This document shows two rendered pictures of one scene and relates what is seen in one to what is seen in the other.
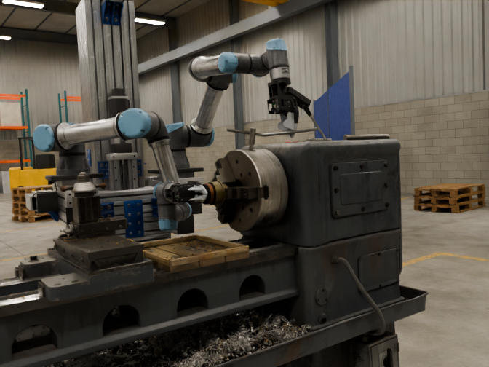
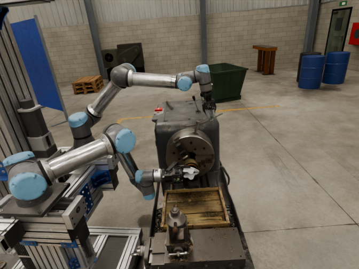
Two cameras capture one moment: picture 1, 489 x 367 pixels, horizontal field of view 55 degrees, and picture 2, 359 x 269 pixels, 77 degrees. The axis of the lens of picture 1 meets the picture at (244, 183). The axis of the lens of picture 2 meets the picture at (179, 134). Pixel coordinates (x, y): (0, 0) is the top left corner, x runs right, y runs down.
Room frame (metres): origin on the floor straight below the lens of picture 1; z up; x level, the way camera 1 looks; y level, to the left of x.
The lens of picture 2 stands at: (1.09, 1.05, 1.83)
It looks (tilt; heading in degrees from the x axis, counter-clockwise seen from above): 25 degrees down; 307
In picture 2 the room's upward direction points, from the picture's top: 5 degrees counter-clockwise
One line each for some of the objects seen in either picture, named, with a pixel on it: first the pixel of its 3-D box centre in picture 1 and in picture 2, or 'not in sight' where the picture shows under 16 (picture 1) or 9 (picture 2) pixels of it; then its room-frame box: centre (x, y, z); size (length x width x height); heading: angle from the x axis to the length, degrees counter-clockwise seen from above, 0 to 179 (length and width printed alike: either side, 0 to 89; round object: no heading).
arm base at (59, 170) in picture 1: (73, 163); (31, 188); (2.18, 0.79, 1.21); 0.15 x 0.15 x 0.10
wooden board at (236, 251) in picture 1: (185, 250); (193, 207); (1.66, 0.22, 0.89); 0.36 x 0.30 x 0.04; 35
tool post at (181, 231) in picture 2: (86, 207); (178, 227); (1.54, 0.52, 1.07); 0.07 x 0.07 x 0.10; 35
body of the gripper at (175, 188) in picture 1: (182, 193); (172, 175); (1.78, 0.24, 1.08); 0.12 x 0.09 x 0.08; 34
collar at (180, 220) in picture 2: (84, 186); (175, 217); (1.54, 0.53, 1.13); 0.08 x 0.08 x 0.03
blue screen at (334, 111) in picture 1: (330, 153); (18, 70); (8.53, -1.57, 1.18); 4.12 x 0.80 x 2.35; 178
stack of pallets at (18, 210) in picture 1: (47, 202); not in sight; (10.53, 4.42, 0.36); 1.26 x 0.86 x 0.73; 138
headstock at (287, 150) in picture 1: (319, 186); (185, 132); (2.07, -0.33, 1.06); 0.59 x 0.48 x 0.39; 125
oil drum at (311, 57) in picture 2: not in sight; (311, 71); (1.88, -6.55, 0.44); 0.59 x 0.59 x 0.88
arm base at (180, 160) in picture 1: (174, 159); (84, 140); (2.42, 0.35, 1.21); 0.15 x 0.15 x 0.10
